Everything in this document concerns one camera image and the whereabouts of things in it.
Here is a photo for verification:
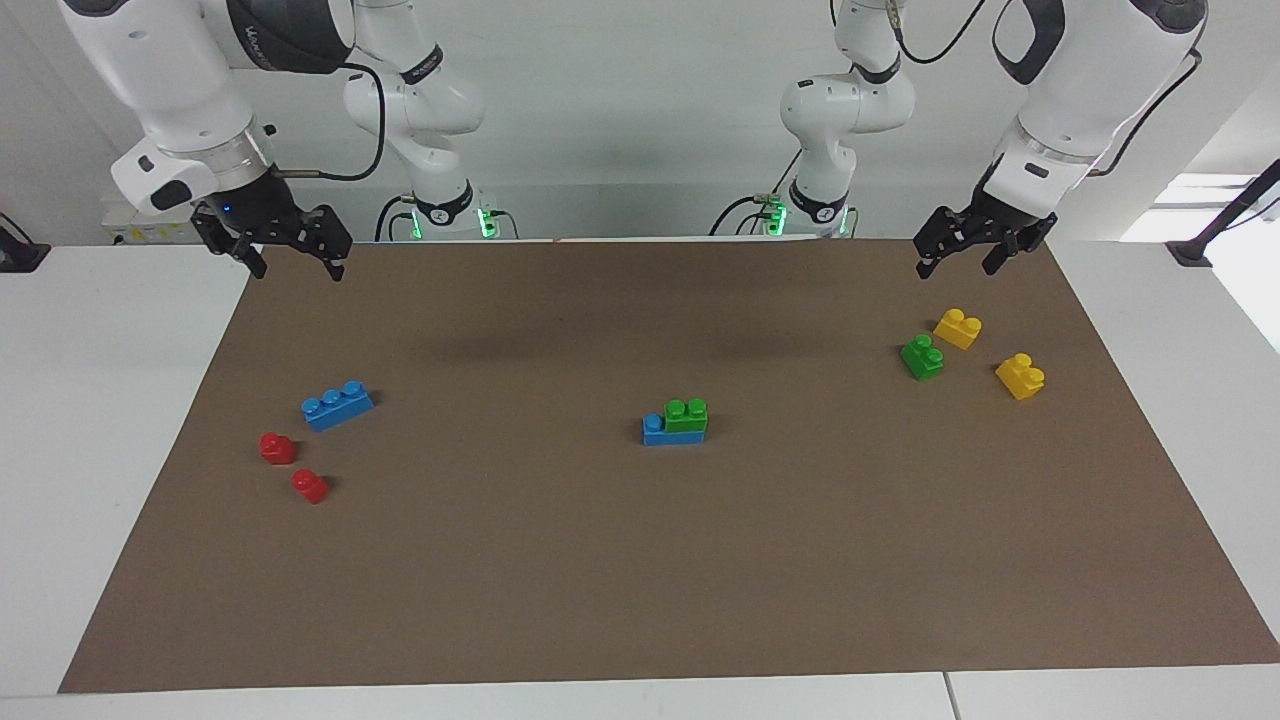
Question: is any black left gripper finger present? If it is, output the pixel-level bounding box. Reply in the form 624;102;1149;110
980;222;1047;278
913;205;981;281

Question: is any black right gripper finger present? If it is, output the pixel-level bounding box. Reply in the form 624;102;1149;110
190;205;269;280
295;204;354;283

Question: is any blue three-stud block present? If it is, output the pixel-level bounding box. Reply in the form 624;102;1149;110
642;413;706;447
301;380;375;433

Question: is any yellow two-stud block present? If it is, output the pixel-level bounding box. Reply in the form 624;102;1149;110
995;353;1046;401
933;308;983;351

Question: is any white power strip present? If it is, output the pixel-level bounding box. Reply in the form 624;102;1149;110
100;195;201;247

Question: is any black table clamp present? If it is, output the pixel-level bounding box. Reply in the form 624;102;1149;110
0;213;52;273

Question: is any brown table mat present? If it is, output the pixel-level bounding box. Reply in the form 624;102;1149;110
58;238;1280;694

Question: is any black base cable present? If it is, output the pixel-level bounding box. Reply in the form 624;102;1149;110
374;194;417;242
709;150;803;238

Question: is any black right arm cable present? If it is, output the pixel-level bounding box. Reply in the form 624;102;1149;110
270;62;388;183

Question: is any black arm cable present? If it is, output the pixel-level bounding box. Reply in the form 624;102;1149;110
270;62;388;183
885;0;1201;179

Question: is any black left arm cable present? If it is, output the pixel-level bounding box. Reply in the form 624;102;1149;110
885;0;1201;179

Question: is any black camera stand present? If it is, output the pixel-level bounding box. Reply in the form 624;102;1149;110
1167;158;1280;268

